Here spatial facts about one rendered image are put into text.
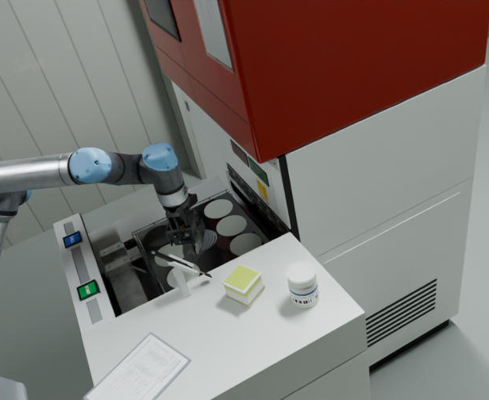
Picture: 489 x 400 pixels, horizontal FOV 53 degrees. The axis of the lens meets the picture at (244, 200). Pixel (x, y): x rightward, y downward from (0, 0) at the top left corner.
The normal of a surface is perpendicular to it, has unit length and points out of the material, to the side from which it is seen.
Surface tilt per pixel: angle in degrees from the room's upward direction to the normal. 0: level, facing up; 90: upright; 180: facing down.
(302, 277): 0
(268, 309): 0
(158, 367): 0
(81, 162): 50
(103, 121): 90
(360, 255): 90
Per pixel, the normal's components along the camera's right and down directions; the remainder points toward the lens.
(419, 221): 0.43, 0.49
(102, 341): -0.19, -0.77
